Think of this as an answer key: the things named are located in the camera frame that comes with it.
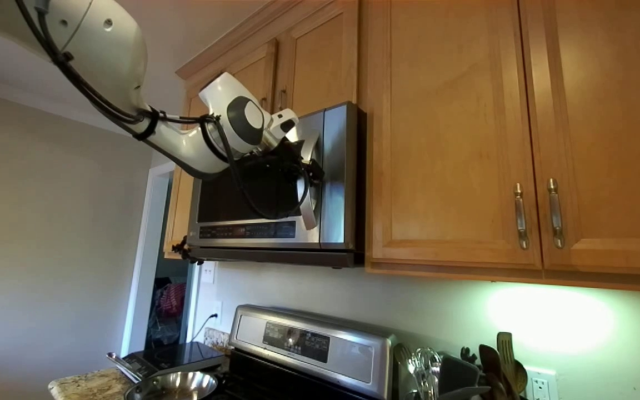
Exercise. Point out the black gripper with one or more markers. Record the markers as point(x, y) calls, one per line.
point(288, 160)

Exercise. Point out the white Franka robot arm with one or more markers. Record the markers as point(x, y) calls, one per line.
point(105, 45)

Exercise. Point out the stainless steel microwave body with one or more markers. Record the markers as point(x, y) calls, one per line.
point(339, 186)

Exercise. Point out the wooden cabinet with tripod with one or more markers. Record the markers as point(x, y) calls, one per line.
point(179, 214)

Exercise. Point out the stainless steel stove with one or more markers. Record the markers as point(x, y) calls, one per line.
point(312, 345)

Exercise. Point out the red pink background object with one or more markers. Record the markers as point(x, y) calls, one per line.
point(169, 300)

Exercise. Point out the glass jars on counter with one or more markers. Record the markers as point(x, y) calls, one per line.
point(423, 370)

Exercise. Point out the steel bowl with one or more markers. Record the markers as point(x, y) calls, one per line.
point(179, 385)

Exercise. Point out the black spatula utensil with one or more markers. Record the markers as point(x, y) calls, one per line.
point(457, 378)

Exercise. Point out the wooden spoon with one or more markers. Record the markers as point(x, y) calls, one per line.
point(506, 347)

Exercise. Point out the wrist mounted camera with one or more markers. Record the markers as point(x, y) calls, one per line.
point(285, 126)

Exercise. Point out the white wall switch plate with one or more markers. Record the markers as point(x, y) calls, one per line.
point(207, 274)

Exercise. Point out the white door frame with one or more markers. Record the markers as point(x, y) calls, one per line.
point(136, 258)

